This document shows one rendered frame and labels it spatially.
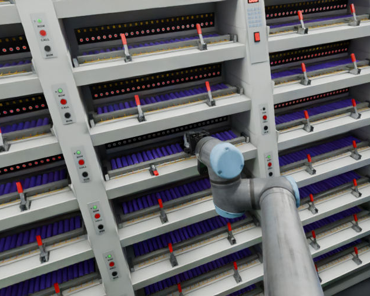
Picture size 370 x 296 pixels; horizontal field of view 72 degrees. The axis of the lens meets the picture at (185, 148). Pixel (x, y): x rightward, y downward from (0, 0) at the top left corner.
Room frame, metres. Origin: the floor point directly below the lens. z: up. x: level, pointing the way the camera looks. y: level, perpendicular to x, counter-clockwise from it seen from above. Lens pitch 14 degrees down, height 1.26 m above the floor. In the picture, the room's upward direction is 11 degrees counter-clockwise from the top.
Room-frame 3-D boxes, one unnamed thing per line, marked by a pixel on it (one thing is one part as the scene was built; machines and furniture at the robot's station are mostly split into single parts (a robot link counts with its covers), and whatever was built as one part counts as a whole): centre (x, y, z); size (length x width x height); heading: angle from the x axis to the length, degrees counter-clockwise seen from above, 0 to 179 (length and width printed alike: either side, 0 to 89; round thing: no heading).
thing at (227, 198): (0.70, -0.11, 0.92); 0.12 x 0.09 x 0.12; 73
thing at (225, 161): (0.70, -0.10, 1.03); 0.12 x 0.09 x 0.10; 14
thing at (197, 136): (0.87, -0.06, 1.04); 0.12 x 0.08 x 0.09; 14
